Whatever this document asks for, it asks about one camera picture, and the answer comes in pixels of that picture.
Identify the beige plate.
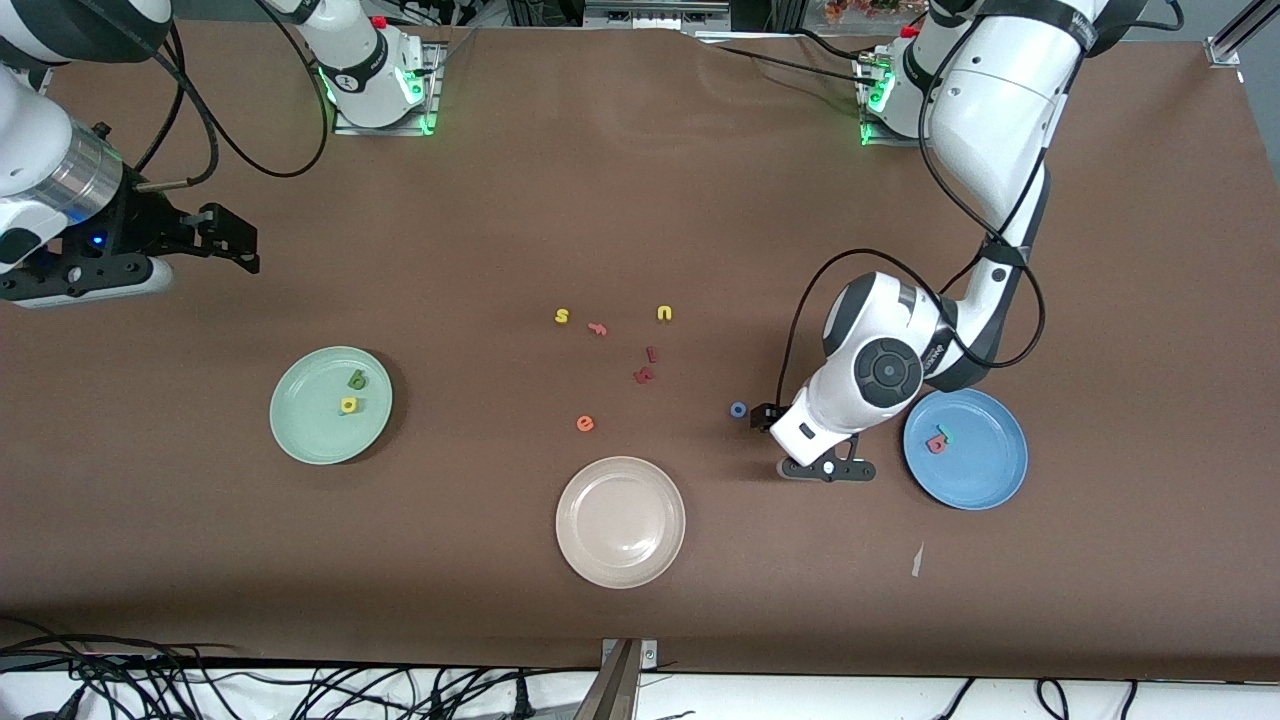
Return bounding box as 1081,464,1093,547
555,456,687,590

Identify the green plate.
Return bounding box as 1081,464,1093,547
269,346,394,466

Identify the blue plate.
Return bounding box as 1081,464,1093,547
902,387,1029,512

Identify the brown table cover sheet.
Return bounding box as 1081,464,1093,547
0,20,1280,683

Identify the dark metal bar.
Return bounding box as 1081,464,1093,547
575,640,641,720

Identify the orange flower bunch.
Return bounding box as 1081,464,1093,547
825,0,931,25

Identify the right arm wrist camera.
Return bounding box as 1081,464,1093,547
0,255,173,309

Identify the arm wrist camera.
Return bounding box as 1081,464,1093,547
0,255,173,309
777,458,877,484

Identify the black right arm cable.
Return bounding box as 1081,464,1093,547
95,0,331,191

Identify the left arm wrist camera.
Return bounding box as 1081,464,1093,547
777,458,877,484

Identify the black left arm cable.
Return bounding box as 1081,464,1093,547
775,0,1186,421

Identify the grey metal bracket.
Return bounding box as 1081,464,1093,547
600,638,659,673

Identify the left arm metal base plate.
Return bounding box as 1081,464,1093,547
858,55,936,149

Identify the black cable to arm base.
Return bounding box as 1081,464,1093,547
695,28,881,89

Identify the black cable tangle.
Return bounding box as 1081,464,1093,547
0,615,601,720

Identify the aluminium frame profile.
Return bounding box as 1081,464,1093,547
1205,0,1280,69

